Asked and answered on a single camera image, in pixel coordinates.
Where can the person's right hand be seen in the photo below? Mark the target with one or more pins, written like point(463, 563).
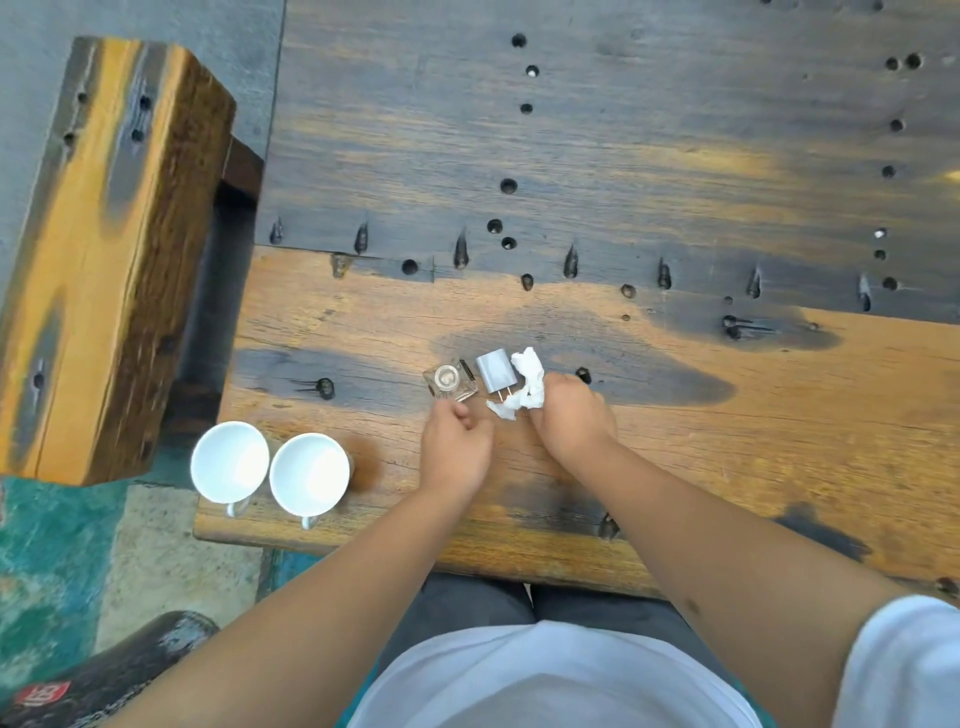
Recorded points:
point(574, 424)

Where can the person's left hand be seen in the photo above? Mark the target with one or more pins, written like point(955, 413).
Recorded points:
point(454, 454)

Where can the person's left fingers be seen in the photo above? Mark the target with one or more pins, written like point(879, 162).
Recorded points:
point(461, 420)

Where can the person's right fingers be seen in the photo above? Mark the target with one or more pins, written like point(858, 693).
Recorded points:
point(561, 390)

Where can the white tissue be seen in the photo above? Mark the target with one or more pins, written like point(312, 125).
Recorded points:
point(527, 375)

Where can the person's left forearm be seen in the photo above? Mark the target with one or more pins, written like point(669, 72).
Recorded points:
point(322, 607)

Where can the person's right forearm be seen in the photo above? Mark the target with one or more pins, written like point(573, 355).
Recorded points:
point(720, 555)

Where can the small square glass bottle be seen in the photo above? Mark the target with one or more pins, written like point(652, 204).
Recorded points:
point(450, 381)

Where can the white charger plug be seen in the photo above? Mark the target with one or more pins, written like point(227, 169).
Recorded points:
point(495, 369)

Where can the white ceramic cup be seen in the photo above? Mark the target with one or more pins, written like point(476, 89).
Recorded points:
point(229, 461)
point(309, 474)

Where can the person's dark trousers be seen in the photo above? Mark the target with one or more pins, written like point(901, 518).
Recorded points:
point(480, 600)

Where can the person's white shirt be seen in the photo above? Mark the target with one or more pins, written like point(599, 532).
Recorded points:
point(555, 682)

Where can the thick wooden bench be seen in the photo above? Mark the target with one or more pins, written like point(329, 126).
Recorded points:
point(105, 255)

